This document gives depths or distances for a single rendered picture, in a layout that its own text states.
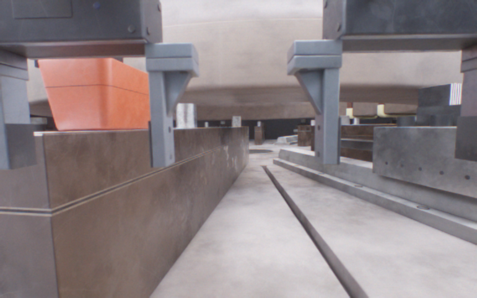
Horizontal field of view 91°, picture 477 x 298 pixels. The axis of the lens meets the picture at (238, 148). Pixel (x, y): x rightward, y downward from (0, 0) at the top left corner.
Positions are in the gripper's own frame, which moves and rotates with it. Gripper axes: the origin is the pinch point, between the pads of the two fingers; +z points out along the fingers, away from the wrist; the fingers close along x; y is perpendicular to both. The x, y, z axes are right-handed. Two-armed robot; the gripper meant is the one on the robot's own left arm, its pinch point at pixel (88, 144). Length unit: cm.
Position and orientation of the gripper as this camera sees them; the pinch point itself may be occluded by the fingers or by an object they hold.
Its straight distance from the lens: 25.2
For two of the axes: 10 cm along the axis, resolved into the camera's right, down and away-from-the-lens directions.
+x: -10.0, 0.2, 0.1
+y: 0.1, -1.0, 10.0
